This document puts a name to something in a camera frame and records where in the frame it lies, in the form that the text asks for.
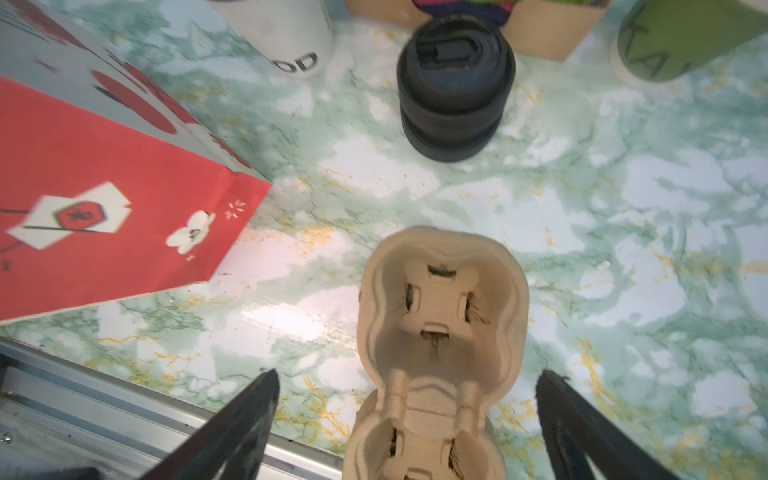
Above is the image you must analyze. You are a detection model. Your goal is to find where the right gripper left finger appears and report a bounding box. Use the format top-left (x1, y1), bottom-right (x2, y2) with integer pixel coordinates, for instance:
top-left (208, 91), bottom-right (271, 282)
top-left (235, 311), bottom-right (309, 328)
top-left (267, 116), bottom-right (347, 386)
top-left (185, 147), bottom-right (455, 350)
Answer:
top-left (144, 369), bottom-right (280, 479)

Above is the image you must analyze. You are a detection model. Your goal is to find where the stack of paper cups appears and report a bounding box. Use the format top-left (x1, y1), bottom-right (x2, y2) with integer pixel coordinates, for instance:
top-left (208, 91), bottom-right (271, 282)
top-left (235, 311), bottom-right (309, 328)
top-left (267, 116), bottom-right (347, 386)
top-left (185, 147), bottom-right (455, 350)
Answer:
top-left (609, 0), bottom-right (767, 86)

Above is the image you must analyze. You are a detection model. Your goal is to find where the brown cardboard cup carrier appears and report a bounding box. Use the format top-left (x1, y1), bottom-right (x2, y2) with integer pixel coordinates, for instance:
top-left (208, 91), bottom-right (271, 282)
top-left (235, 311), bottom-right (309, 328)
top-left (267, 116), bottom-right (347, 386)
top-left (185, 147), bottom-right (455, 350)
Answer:
top-left (342, 227), bottom-right (530, 479)

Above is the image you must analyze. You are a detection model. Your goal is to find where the red white paper gift bag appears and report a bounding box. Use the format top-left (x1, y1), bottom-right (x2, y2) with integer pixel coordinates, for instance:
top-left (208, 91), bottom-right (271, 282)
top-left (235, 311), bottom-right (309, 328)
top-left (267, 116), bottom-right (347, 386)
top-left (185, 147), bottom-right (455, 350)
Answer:
top-left (1, 1), bottom-right (270, 322)

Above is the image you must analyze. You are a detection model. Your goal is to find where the white paper coffee cup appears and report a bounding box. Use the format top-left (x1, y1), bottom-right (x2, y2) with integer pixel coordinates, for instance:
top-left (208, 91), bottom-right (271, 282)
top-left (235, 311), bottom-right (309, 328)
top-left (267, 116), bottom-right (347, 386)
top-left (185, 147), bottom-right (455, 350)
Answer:
top-left (208, 0), bottom-right (334, 79)

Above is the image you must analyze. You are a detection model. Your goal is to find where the stack of coloured napkins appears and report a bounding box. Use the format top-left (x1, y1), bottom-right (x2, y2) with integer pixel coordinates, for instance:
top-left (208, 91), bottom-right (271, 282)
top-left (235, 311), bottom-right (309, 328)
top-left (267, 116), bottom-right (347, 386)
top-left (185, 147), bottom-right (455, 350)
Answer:
top-left (412, 0), bottom-right (519, 26)

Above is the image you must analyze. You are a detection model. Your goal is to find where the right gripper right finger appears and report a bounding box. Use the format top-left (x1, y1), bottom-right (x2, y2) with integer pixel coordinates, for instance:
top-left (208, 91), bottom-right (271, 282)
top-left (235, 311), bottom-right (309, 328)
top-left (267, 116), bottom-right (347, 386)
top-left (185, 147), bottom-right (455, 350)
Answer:
top-left (535, 370), bottom-right (677, 479)

